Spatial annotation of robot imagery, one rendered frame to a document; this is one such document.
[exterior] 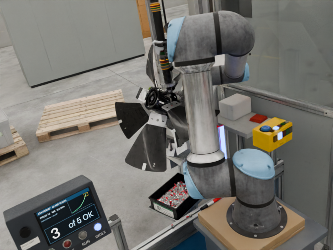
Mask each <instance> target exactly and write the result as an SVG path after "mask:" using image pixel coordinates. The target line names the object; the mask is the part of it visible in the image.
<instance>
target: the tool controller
mask: <svg viewBox="0 0 333 250"><path fill-rule="evenodd" d="M3 216H4V220H5V224H6V226H7V228H8V230H9V232H10V235H11V237H12V239H13V241H14V243H15V245H16V247H17V249H18V250H48V249H51V248H53V249H55V250H83V249H84V248H86V247H88V246H89V245H91V244H93V243H95V242H96V241H98V240H100V239H102V238H103V237H105V236H107V235H108V234H110V233H111V228H110V225H109V223H108V220H107V218H106V215H105V212H104V210H103V207H102V205H101V202H100V200H99V197H98V195H97V192H96V189H95V187H94V184H93V182H92V181H91V180H90V179H88V178H87V177H85V176H84V175H79V176H77V177H75V178H73V179H71V180H69V181H67V182H65V183H62V184H60V185H59V186H56V187H54V188H52V189H50V190H48V191H46V192H44V193H42V194H39V195H37V196H35V197H33V198H31V199H29V200H27V201H24V202H22V203H20V204H18V205H16V206H14V207H12V208H10V209H7V210H5V211H4V212H3ZM58 222H61V224H62V226H63V229H64V231H65V233H66V236H65V237H63V238H62V239H60V240H58V241H56V242H54V243H52V244H51V245H50V243H49V241H48V238H47V236H46V234H45V232H44V229H46V228H48V227H50V226H52V225H54V224H56V223H58ZM97 222H99V223H101V225H102V228H101V229H100V230H99V231H95V230H94V228H93V227H94V224H95V223H97ZM81 231H86V232H87V237H86V238H85V239H83V240H81V239H79V237H78V234H79V233H80V232H81ZM67 239H70V240H71V242H72V245H71V247H69V248H67V249H66V248H64V247H63V245H62V244H63V242H64V241H65V240H67Z"/></svg>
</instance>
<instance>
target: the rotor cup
mask: <svg viewBox="0 0 333 250"><path fill-rule="evenodd" d="M152 96H153V97H154V98H153V100H151V97H152ZM159 101H161V102H163V103H164V104H162V103H160V102H159ZM173 101H177V102H179V96H178V95H177V94H175V93H173V92H171V101H170V97H169V93H167V94H166V92H165V91H162V90H160V89H159V88H157V87H153V88H151V89H150V90H149V91H148V93H147V94H146V96H145V100H144V105H145V108H146V109H148V110H152V111H154V112H155V113H157V114H161V115H165V116H167V120H168V119H169V116H168V114H167V112H166V111H164V110H162V106H163V105H166V104H168V103H171V102H173Z"/></svg>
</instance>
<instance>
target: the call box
mask: <svg viewBox="0 0 333 250"><path fill-rule="evenodd" d="M284 121H285V120H283V119H280V118H277V117H274V118H272V119H270V120H268V121H267V122H265V123H263V124H261V125H259V126H257V127H255V128H254V129H252V131H253V145H254V146H256V147H258V148H261V149H263V150H265V151H267V152H272V151H273V150H275V149H277V148H278V147H280V146H282V145H283V144H285V143H287V142H288V141H290V140H292V133H289V134H288V135H286V136H285V137H283V138H281V139H280V140H279V139H278V140H277V141H276V142H275V143H274V139H273V137H274V136H275V135H278V134H279V133H280V132H282V131H284V130H286V129H287V128H289V127H291V126H292V122H289V123H287V124H285V125H283V126H282V127H279V128H278V129H273V127H275V126H277V125H279V124H280V123H283V122H284ZM264 125H268V126H270V128H271V129H273V130H275V131H274V132H269V131H262V130H261V127H262V126H264Z"/></svg>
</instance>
